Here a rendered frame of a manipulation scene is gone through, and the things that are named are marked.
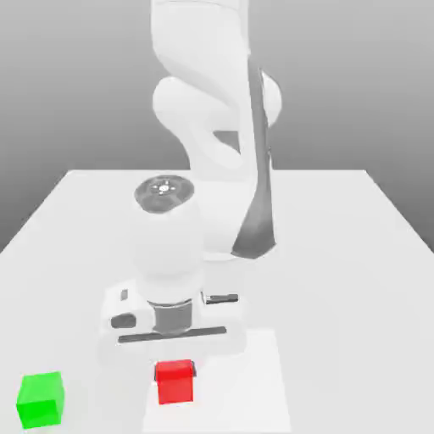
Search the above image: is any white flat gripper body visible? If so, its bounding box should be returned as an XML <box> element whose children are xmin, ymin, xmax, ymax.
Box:
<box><xmin>97</xmin><ymin>312</ymin><xmax>248</xmax><ymax>368</ymax></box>

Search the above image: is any small red cube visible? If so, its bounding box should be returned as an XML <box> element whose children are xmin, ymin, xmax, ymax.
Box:
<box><xmin>153</xmin><ymin>359</ymin><xmax>198</xmax><ymax>406</ymax></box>

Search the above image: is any small green cube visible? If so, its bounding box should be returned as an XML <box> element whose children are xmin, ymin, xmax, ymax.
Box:
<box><xmin>15</xmin><ymin>370</ymin><xmax>65</xmax><ymax>431</ymax></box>

